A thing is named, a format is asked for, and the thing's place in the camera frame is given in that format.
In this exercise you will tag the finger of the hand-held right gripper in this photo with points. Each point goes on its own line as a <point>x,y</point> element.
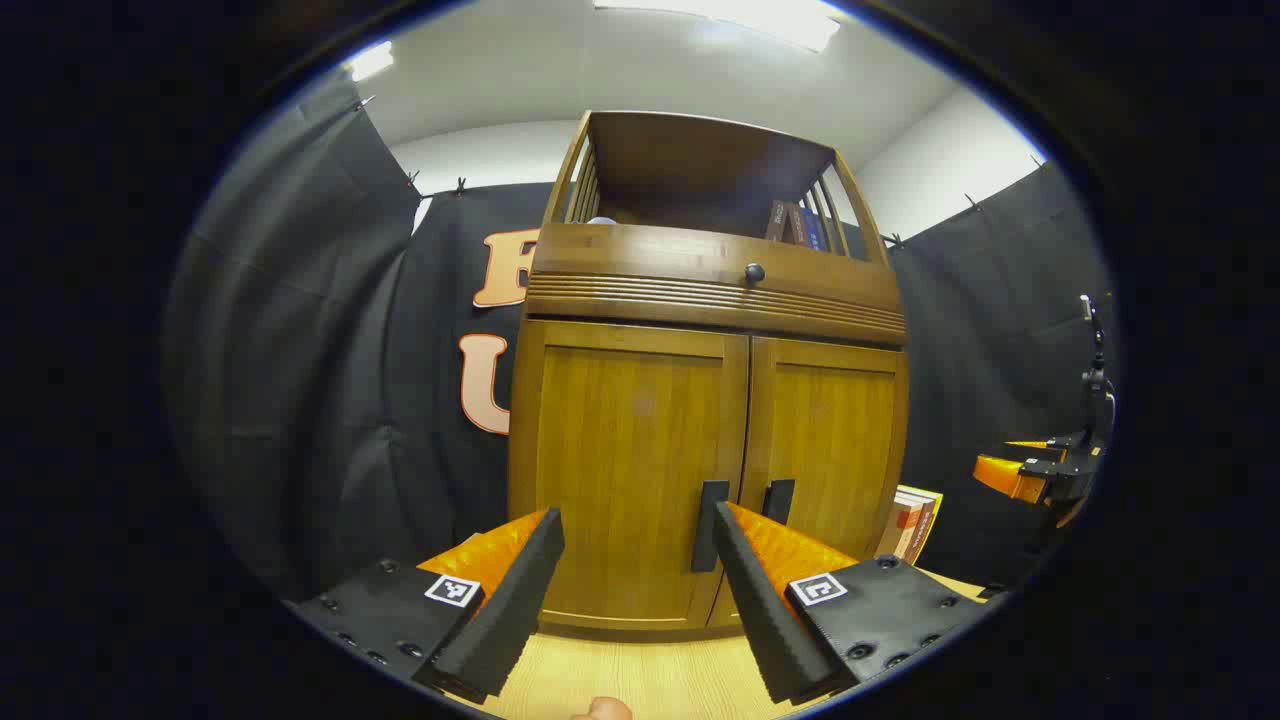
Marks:
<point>1000,475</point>
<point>1035,444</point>

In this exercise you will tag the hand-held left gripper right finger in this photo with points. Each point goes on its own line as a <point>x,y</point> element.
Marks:
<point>750,610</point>

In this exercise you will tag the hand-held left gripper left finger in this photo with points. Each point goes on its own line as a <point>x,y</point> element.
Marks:
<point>510,610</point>

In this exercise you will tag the wooden double-door shoe cabinet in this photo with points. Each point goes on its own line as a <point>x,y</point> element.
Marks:
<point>690,150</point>

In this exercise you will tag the brown book on cabinet shelf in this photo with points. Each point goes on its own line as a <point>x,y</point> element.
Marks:
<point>780,222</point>

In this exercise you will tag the yellow standing book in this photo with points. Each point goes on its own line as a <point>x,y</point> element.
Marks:
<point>925,493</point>

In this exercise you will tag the brown standing book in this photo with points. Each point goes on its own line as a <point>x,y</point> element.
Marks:
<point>922,530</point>

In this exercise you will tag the black backdrop cloth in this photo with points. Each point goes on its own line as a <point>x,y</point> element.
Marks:
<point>300,350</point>

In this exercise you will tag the wooden drawer with black knob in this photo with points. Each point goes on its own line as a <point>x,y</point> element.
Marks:
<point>650,260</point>

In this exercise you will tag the large ceiling light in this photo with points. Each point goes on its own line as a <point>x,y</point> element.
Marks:
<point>740,18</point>

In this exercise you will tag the small ceiling light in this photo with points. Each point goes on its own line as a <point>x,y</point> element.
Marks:
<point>370,62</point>

